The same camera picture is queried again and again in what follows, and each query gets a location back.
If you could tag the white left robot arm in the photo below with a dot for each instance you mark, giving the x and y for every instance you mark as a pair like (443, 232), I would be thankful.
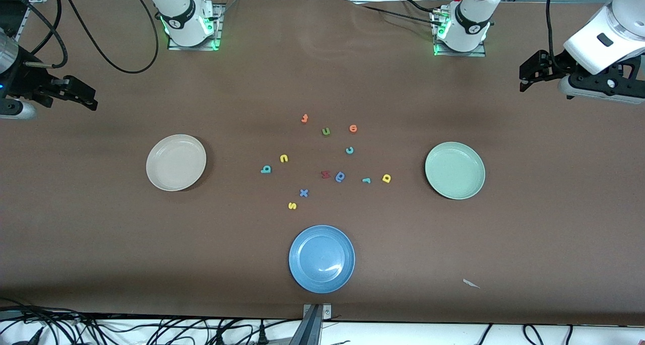
(473, 12)

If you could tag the pale green plate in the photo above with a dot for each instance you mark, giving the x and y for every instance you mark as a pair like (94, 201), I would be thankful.
(455, 170)

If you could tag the silver metal bracket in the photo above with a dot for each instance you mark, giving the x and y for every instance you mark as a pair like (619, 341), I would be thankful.
(326, 312)

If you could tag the blue letter a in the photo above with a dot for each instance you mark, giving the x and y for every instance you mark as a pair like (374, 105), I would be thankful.
(340, 177)

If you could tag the aluminium table rail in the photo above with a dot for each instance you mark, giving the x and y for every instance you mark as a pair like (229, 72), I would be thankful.
(23, 25)

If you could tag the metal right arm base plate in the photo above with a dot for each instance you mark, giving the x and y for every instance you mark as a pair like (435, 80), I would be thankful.
(218, 30)

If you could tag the blue plate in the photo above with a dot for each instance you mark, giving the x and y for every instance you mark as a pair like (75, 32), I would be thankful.
(321, 259)

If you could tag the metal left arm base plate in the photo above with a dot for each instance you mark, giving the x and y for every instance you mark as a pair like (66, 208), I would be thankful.
(478, 54)

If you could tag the white paper scrap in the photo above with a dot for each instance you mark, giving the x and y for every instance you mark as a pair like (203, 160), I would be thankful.
(470, 283)

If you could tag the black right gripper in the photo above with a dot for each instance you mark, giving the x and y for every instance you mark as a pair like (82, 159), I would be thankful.
(22, 80)

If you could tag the beige brown plate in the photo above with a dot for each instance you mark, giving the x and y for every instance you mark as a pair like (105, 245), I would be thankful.
(176, 162)

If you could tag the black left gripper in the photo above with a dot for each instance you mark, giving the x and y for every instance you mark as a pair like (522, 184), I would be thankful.
(559, 64)

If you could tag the brown paper table cover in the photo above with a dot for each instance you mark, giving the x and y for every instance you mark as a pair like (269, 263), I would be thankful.
(101, 234)

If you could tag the grey aluminium beam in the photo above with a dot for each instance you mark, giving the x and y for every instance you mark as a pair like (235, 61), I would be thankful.
(307, 332)

